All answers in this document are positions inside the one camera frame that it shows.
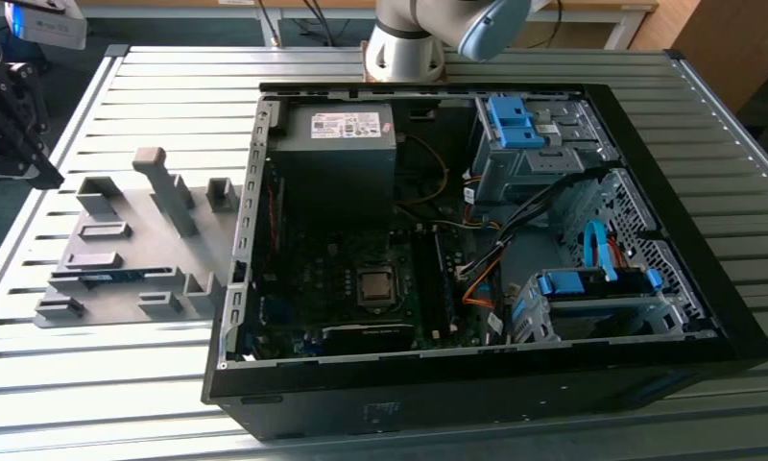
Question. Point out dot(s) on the blue RAM stick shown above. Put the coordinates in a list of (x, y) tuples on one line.
[(112, 277)]

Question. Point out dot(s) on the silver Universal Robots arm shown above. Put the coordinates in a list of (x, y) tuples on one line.
[(403, 53)]

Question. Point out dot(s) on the grey parts rack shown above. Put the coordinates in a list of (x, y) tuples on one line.
[(135, 216)]

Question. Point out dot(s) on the grey power supply unit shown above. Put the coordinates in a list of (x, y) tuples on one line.
[(339, 168)]

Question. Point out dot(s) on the green motherboard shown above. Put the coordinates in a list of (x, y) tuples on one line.
[(314, 288)]

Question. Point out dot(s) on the silver CPU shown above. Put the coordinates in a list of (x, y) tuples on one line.
[(378, 286)]

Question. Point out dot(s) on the black graphics card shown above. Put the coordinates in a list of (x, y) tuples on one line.
[(369, 338)]

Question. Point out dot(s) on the blue plastic drive carrier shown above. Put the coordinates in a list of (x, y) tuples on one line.
[(513, 127)]

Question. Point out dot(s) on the tall metal drive cage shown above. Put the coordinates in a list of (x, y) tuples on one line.
[(551, 163)]

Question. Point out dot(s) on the blue carrier with black disk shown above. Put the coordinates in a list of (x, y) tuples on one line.
[(570, 283)]

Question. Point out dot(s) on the black open PC case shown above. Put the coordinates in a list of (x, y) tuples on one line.
[(487, 398)]

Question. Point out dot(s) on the white-framed wooden desk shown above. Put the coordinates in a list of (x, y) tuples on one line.
[(627, 19)]

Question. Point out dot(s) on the low metal disk bay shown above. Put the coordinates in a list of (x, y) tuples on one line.
[(615, 305)]

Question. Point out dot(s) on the brown wooden cabinet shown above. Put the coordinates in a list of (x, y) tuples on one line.
[(730, 48)]

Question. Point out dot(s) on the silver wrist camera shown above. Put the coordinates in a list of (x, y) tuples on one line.
[(51, 29)]

